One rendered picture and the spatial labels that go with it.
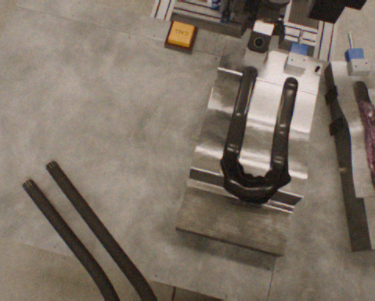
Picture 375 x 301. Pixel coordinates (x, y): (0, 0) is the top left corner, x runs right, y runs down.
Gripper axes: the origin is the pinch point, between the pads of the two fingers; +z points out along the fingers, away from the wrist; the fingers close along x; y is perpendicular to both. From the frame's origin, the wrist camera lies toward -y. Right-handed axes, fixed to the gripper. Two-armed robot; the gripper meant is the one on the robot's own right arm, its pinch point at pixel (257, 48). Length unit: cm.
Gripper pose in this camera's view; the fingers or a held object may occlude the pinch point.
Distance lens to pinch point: 108.7
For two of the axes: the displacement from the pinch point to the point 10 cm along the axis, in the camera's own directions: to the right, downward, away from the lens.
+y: 2.6, -9.2, 3.0
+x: -9.7, -2.5, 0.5
